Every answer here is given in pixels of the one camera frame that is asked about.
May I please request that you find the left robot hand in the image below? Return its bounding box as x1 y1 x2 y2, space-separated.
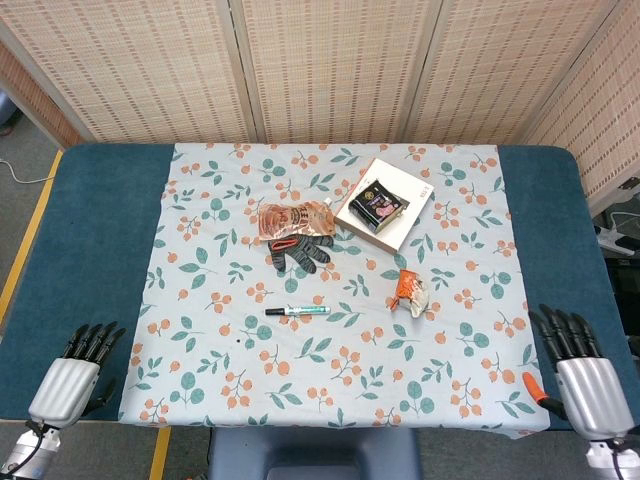
27 321 127 430

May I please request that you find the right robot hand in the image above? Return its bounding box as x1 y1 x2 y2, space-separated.
522 303 635 442

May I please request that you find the green white marker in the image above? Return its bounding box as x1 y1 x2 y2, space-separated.
280 305 332 317

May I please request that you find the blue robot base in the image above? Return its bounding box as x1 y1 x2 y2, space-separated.
207 427 421 480

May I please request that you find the white power strip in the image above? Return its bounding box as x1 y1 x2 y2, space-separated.
593 209 640 257

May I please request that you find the crumpled orange white wrapper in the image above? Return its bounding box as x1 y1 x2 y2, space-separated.
385 268 431 318

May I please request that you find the floral tablecloth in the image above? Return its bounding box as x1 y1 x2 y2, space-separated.
117 142 551 432

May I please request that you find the orange foil snack pouch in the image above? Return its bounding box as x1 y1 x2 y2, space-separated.
244 197 337 242

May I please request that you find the woven bamboo screen panel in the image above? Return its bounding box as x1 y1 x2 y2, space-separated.
0 0 257 145
0 39 85 150
403 0 627 147
523 0 640 214
229 0 444 145

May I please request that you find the white flat box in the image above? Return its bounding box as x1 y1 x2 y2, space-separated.
333 157 435 254

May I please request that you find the black luncheon meat can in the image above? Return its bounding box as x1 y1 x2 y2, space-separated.
348 179 411 235

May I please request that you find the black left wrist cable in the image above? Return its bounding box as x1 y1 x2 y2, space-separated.
23 419 61 451

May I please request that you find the white floor cable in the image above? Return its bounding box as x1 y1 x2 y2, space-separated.
0 158 57 184

